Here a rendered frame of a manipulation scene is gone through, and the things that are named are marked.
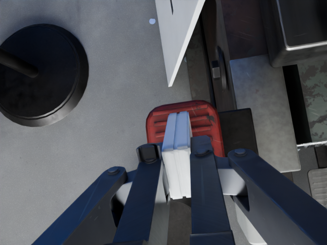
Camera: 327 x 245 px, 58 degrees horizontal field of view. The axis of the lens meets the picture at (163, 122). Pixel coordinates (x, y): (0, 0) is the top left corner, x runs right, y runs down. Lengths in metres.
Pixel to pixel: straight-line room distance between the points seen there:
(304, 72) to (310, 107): 0.04
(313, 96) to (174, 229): 0.74
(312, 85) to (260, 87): 0.06
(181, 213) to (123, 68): 0.54
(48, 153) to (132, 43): 0.49
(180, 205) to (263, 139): 0.68
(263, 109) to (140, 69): 0.75
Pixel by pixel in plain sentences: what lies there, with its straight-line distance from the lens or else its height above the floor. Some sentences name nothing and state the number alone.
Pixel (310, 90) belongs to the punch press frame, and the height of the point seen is 0.64.
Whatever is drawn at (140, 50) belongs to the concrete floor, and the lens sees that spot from 1.08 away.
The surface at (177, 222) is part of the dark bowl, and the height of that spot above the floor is 0.00.
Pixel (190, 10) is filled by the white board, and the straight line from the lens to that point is 0.59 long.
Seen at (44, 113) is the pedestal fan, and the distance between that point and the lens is 1.11.
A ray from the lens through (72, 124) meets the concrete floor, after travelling 1.10.
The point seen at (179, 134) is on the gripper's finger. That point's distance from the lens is 0.17.
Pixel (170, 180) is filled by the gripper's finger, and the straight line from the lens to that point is 0.16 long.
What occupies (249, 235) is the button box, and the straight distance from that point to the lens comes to 0.39.
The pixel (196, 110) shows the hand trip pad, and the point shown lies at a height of 0.76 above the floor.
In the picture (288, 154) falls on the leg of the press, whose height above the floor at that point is 0.64.
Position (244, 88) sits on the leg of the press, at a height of 0.64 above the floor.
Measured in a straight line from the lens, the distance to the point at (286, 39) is 0.32.
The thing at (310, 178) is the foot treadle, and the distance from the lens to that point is 0.88.
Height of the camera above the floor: 0.99
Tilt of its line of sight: 80 degrees down
